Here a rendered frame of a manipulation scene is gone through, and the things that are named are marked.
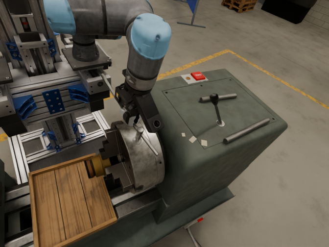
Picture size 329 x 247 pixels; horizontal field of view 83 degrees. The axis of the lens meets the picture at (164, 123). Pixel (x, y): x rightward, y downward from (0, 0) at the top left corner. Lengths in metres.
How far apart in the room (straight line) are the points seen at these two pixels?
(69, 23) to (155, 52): 0.18
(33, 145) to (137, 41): 1.81
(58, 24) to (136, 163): 0.46
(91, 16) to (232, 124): 0.65
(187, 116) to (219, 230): 1.41
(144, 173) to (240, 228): 1.54
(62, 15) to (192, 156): 0.53
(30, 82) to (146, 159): 0.82
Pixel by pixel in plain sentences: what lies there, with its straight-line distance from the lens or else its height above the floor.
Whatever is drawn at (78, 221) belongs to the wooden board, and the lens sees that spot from 0.95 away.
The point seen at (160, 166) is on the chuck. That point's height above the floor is 1.16.
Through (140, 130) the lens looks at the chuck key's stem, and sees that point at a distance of 0.61.
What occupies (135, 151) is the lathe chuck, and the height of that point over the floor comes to 1.22.
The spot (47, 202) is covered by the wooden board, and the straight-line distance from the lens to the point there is 1.01.
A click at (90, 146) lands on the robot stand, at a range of 1.93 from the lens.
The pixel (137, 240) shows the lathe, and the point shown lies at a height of 0.54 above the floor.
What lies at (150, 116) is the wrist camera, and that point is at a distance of 0.49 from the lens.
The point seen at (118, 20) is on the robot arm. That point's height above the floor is 1.63.
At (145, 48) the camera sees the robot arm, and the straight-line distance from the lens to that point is 0.37.
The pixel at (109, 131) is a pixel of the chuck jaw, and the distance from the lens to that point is 0.75.
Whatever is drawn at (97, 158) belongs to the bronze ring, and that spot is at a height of 1.12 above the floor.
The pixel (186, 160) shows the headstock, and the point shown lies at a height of 1.24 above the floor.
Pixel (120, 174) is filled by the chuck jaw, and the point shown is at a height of 1.10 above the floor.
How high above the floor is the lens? 1.79
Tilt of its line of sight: 47 degrees down
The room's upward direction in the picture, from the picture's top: 15 degrees clockwise
